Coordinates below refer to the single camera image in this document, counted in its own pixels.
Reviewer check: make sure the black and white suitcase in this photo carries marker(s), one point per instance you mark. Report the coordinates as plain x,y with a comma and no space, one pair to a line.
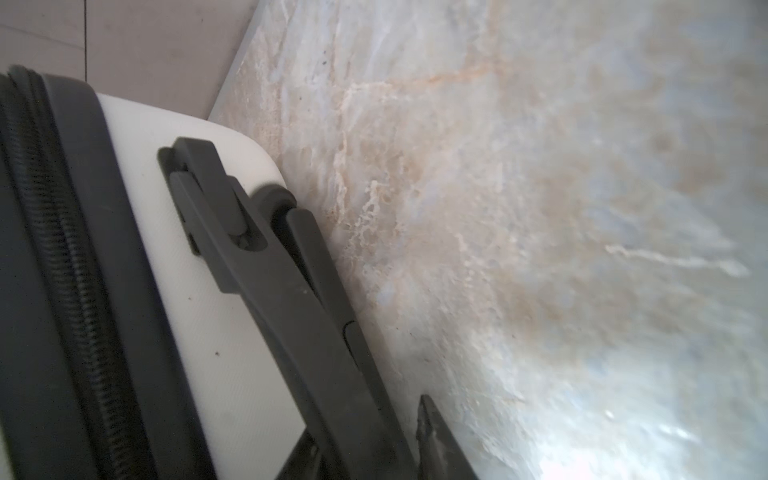
168,309

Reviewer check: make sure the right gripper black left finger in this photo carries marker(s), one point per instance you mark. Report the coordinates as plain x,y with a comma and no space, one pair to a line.
305,462

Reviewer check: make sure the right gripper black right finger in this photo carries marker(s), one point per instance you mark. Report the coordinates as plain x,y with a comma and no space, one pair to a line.
441,457

